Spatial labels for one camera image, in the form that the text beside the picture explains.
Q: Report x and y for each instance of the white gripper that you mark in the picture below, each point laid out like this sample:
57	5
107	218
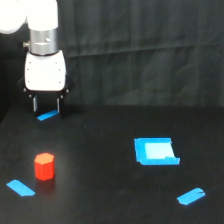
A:
46	74

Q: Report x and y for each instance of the red octagonal block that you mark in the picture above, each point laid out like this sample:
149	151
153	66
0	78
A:
44	166

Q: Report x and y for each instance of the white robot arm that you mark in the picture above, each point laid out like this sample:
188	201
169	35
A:
41	17

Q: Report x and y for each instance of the blue tape strip far left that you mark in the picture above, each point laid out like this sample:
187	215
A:
47	115

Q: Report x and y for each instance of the blue tape strip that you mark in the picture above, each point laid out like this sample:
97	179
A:
20	188
47	115
191	196

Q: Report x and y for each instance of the black backdrop curtain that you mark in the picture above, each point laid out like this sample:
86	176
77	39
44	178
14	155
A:
144	52

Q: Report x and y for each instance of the blue tape strip near left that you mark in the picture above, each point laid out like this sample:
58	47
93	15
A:
20	188

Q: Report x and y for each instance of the blue tape strip near right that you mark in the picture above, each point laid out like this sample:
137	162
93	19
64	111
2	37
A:
191	196

